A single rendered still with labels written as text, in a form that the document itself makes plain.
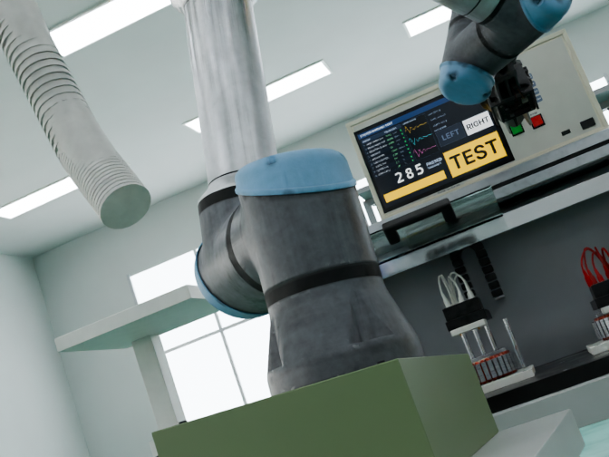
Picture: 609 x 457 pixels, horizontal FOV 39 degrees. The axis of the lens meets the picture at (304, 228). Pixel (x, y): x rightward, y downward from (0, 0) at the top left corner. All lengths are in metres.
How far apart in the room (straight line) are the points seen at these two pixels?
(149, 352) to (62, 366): 6.81
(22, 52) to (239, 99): 1.96
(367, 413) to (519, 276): 1.00
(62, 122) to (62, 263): 6.54
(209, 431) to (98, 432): 8.24
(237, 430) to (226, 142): 0.35
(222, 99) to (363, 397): 0.42
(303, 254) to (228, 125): 0.25
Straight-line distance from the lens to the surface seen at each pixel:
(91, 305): 9.01
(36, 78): 2.84
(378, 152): 1.63
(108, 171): 2.55
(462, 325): 1.49
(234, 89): 1.00
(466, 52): 1.19
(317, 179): 0.80
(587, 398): 1.18
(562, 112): 1.61
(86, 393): 9.05
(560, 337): 1.69
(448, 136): 1.61
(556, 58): 1.64
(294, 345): 0.77
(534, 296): 1.69
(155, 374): 2.34
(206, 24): 1.04
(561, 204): 1.55
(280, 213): 0.80
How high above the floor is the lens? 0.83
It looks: 12 degrees up
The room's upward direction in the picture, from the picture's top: 20 degrees counter-clockwise
